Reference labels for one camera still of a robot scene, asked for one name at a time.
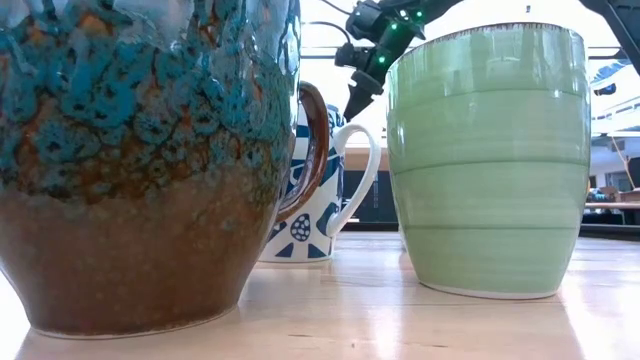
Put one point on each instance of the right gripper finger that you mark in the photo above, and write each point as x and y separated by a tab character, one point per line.
362	95

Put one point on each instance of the white blue patterned mug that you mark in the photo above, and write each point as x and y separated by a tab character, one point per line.
300	245

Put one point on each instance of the brown blue glazed mug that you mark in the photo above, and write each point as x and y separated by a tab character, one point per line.
125	200

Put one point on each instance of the wooden shelf black legs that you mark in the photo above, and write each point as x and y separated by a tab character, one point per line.
367	159

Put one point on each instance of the black background cabinet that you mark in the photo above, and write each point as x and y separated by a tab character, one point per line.
372	197

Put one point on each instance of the light green mug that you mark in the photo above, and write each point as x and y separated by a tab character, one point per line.
490	175

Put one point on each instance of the wooden background desk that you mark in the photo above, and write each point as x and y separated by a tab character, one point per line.
610	205

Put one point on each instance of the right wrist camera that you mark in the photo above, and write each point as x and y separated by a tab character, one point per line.
365	20

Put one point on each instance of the black aluminium table frame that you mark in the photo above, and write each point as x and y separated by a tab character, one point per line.
610	232

